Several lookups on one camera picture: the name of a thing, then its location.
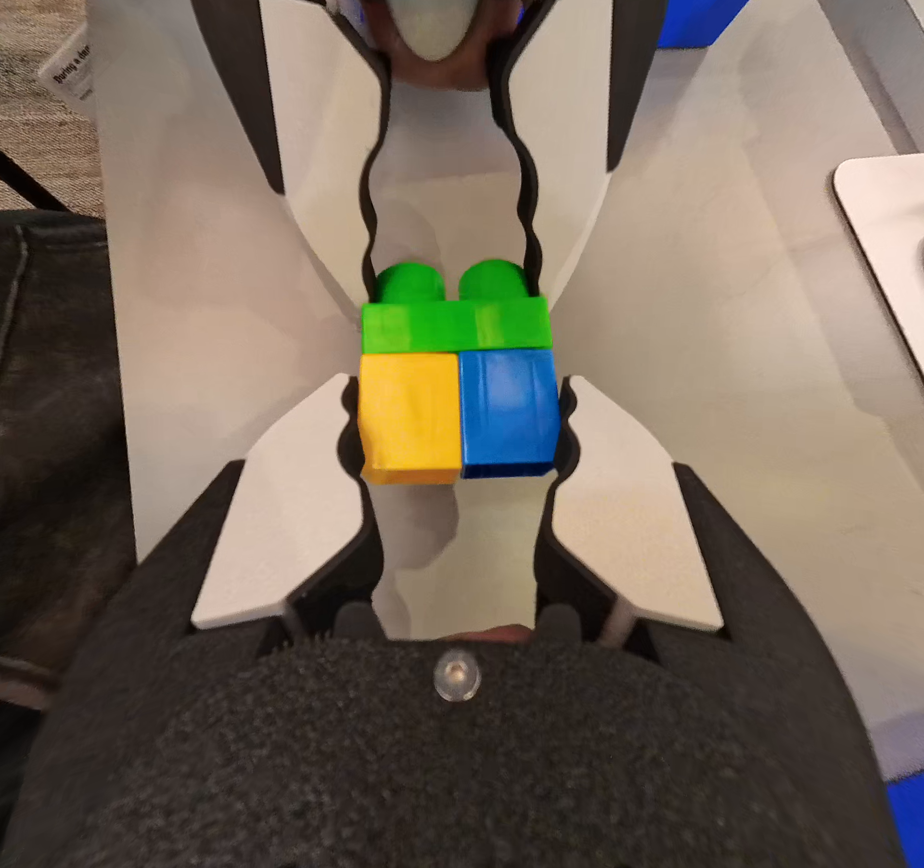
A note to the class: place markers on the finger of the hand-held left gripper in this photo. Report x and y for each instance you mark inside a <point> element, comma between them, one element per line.
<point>317,146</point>
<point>570,124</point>

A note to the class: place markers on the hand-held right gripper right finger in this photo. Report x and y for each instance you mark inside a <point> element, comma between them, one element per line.
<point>628,521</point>

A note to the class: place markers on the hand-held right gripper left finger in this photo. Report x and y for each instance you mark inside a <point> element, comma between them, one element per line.
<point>281,521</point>

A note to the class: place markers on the blue single-stud toy block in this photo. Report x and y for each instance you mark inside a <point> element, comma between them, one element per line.
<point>509,406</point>

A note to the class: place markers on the yellow single-stud toy block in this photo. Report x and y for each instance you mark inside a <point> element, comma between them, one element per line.
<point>408,413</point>

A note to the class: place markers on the green two-stud toy block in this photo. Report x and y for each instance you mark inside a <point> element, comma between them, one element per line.
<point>455,326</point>

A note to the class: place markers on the grey desk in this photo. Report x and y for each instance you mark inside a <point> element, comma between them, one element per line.
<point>722,305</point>

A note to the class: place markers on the person's left hand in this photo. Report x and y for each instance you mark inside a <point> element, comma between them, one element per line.
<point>447,81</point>

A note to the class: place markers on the printed paper sheet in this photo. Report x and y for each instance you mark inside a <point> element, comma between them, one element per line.
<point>68,73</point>

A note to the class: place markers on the white stand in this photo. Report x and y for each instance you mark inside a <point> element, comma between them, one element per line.
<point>888,232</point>

